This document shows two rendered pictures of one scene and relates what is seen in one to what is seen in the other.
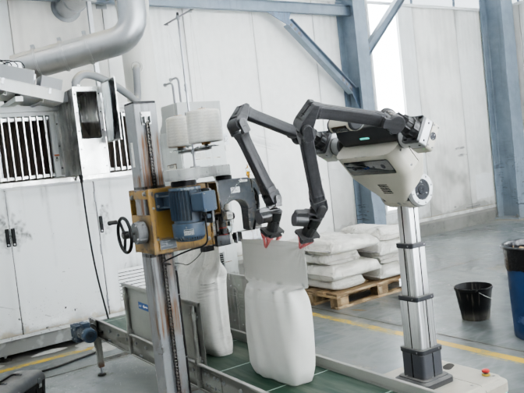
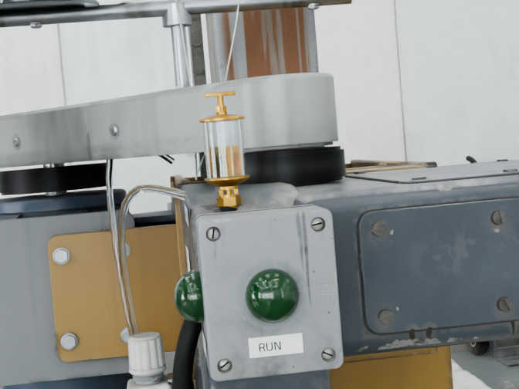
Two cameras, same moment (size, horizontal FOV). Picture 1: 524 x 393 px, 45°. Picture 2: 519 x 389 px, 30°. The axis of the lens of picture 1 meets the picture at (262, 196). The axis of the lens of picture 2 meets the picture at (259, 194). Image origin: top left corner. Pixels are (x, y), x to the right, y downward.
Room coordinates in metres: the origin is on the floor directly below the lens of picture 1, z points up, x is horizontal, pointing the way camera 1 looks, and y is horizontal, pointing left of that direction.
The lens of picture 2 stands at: (3.59, -0.48, 1.37)
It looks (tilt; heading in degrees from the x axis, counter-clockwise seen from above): 3 degrees down; 117
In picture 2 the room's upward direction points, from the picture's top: 5 degrees counter-clockwise
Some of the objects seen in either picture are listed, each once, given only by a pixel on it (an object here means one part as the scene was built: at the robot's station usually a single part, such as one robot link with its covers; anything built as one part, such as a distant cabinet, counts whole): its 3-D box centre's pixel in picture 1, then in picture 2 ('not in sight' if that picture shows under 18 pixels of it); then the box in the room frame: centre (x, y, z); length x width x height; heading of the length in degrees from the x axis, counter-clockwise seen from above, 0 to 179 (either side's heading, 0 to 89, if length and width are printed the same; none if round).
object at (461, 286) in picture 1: (474, 302); not in sight; (4.92, -1.58, 0.13); 0.30 x 0.30 x 0.26
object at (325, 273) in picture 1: (343, 267); not in sight; (6.00, -0.70, 0.32); 0.66 x 0.43 x 0.15; 125
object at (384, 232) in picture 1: (370, 231); not in sight; (6.54, -1.09, 0.56); 0.67 x 0.43 x 0.15; 34
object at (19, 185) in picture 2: (183, 183); (55, 180); (2.92, 0.35, 1.35); 0.12 x 0.12 x 0.04
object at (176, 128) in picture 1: (179, 131); not in sight; (3.23, 0.38, 1.61); 0.15 x 0.14 x 0.17; 34
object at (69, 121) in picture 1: (81, 133); not in sight; (5.31, 1.45, 1.82); 0.51 x 0.27 x 0.71; 34
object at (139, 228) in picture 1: (139, 232); not in sight; (3.02, 0.61, 1.14); 0.11 x 0.06 x 0.11; 34
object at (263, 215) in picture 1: (267, 209); not in sight; (2.88, -0.02, 1.19); 0.11 x 0.09 x 0.12; 126
